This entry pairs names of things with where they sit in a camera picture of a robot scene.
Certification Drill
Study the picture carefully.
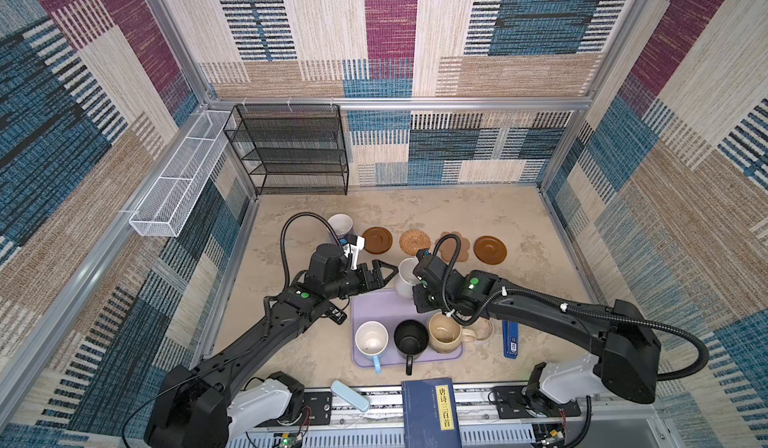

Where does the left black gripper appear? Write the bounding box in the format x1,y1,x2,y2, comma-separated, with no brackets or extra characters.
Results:
323,260,396,302

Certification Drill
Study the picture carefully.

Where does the white ceramic mug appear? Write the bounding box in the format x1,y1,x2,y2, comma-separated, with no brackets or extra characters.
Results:
395,257,421,299

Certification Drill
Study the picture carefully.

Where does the brown wooden round coaster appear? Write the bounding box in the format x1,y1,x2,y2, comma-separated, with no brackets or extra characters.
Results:
362,226,393,255

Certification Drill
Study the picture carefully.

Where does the brown flower-shaped coaster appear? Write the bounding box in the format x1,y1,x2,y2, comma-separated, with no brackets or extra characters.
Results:
437,231,471,263

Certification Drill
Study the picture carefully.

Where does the woven rattan round coaster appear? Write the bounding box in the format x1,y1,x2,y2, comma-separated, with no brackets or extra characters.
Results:
399,229,432,256

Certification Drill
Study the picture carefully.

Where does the white mug purple outside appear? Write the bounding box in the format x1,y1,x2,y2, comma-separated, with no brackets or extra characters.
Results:
327,213,354,241

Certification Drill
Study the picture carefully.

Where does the dark brown round coaster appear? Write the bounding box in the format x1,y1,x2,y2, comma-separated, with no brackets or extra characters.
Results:
473,235,508,265

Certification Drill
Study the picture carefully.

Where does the white mug blue handle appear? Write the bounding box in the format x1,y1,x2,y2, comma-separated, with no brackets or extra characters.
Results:
354,321,389,374

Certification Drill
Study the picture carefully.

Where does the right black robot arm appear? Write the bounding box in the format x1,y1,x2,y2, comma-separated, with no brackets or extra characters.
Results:
413,249,710,404

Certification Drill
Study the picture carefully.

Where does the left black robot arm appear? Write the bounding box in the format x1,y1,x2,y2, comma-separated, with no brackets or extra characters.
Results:
144,239,398,447

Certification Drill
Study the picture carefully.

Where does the purple serving tray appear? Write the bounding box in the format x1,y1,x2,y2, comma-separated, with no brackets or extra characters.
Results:
351,289,438,369

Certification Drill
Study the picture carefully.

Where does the beige ceramic mug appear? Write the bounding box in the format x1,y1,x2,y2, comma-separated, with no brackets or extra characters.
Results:
427,313,477,354

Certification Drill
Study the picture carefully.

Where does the black mug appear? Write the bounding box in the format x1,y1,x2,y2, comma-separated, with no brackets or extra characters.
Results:
394,319,429,376

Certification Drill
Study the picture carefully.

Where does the black remote control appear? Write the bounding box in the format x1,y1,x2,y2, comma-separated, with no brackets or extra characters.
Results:
325,308,347,325

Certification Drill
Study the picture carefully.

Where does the dark blue book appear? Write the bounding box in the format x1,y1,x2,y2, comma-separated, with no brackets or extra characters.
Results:
401,378,462,448

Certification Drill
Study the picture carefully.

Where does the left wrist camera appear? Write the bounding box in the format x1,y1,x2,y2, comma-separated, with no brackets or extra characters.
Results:
341,234,365,271

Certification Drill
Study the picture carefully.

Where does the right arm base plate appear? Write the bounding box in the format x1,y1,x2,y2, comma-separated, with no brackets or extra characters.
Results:
488,385,582,420

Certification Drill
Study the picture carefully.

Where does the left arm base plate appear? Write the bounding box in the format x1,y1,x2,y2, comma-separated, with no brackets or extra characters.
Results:
280,391,333,427

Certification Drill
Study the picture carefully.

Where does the black wire shelf rack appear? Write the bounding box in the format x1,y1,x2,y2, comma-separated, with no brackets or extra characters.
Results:
224,104,350,196

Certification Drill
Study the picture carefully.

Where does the white wire mesh basket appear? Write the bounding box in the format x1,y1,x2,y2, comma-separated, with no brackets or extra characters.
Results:
129,111,229,237

